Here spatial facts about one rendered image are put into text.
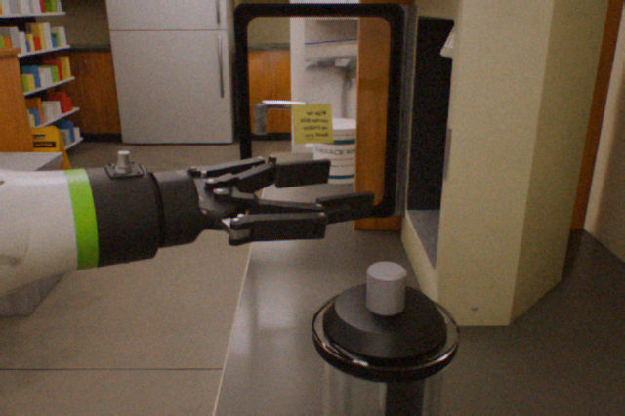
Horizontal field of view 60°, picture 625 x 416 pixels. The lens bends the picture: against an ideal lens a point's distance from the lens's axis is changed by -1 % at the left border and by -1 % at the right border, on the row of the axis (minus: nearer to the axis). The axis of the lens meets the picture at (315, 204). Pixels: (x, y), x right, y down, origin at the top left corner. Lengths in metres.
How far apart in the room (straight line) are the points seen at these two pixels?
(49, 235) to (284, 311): 0.46
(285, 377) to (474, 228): 0.32
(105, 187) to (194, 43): 5.21
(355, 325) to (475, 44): 0.44
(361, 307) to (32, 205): 0.28
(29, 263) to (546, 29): 0.62
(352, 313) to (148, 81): 5.50
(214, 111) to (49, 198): 5.28
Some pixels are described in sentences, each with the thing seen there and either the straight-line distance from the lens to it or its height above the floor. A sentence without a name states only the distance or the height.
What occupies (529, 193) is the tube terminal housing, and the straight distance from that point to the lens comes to 0.80.
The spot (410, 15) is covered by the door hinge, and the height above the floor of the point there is 1.37.
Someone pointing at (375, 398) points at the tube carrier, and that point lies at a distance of 0.41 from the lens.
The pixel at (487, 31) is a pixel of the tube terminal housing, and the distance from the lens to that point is 0.73.
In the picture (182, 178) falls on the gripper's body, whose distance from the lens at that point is 0.54.
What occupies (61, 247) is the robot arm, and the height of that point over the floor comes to 1.20.
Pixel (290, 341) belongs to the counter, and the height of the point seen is 0.94.
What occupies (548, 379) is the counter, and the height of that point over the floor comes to 0.94.
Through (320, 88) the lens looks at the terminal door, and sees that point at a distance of 1.04.
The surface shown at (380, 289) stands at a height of 1.20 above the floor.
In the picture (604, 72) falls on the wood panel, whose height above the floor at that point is 1.26.
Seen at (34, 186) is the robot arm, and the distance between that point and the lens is 0.51.
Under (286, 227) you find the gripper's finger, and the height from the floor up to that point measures 1.19.
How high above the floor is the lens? 1.39
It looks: 20 degrees down
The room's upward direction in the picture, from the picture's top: straight up
